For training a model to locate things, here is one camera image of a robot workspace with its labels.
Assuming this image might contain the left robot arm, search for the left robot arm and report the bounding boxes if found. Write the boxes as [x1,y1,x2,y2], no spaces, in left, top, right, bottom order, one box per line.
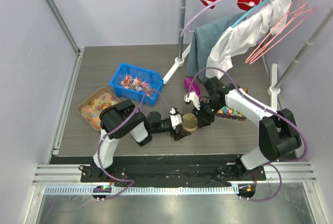
[88,100,191,182]

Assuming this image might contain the white cable duct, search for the white cable duct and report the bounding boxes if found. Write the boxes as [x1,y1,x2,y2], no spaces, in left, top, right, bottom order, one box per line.
[44,184,239,196]

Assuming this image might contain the purple cable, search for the purple cable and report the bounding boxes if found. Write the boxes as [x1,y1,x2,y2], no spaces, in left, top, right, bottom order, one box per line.
[186,67,310,201]
[96,89,174,201]

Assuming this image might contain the teal cloth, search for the teal cloth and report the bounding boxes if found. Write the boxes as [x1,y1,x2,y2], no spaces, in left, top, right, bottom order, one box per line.
[186,13,242,77]

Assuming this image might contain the pink hangers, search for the pink hangers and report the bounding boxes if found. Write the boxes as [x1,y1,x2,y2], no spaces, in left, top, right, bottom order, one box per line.
[245,0,315,64]

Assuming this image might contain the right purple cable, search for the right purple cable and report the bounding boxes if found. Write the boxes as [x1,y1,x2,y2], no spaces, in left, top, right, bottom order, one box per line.
[186,67,310,201]

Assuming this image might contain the grey clothes rack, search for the grey clothes rack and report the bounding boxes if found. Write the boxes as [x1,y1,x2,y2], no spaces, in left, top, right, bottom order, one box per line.
[163,0,332,108]

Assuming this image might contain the clear plastic jar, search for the clear plastic jar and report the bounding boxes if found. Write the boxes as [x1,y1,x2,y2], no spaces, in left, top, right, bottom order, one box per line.
[183,126,197,133]

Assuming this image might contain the purple hanger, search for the purple hanger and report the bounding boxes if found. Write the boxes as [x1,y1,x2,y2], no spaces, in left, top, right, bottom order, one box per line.
[179,0,223,38]

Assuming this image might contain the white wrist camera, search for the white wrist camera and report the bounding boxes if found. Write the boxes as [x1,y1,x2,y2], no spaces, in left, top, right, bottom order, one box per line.
[170,108,183,129]
[184,92,200,110]

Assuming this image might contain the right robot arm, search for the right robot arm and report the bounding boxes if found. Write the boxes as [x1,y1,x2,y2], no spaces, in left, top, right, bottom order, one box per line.
[184,77,302,180]

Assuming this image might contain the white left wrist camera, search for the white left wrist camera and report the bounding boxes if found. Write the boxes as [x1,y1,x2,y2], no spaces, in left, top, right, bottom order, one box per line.
[170,108,183,129]

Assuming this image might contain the brown tin of candies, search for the brown tin of candies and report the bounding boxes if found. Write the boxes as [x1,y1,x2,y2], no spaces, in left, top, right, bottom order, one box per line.
[78,87,121,131]

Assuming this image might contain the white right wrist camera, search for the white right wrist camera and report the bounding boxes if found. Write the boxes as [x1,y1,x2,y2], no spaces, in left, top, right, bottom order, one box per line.
[184,92,200,110]

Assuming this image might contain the blue plastic bin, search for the blue plastic bin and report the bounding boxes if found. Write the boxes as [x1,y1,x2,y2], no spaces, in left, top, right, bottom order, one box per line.
[109,63,163,106]

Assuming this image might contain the gold tin of star candies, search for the gold tin of star candies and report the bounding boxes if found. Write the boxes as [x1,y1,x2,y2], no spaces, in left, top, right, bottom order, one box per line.
[215,86,249,122]

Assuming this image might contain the purple plastic scoop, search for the purple plastic scoop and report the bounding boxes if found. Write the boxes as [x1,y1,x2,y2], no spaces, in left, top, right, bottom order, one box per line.
[184,77,201,97]

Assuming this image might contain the cream jar lid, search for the cream jar lid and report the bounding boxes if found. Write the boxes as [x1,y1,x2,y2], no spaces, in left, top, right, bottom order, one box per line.
[182,113,198,128]

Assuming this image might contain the pile of lollipop candies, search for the pile of lollipop candies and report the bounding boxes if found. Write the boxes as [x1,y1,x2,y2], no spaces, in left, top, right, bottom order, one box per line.
[120,74,153,92]

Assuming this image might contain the white shirt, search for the white shirt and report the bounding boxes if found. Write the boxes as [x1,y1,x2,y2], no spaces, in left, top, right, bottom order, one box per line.
[207,0,291,71]

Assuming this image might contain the blue hanger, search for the blue hanger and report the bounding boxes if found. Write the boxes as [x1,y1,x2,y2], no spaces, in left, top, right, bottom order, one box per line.
[231,0,271,28]

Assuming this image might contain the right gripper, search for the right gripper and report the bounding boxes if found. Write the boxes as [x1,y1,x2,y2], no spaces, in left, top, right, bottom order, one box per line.
[192,99,224,129]

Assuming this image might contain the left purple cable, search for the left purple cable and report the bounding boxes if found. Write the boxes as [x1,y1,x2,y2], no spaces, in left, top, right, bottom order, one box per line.
[96,89,174,201]

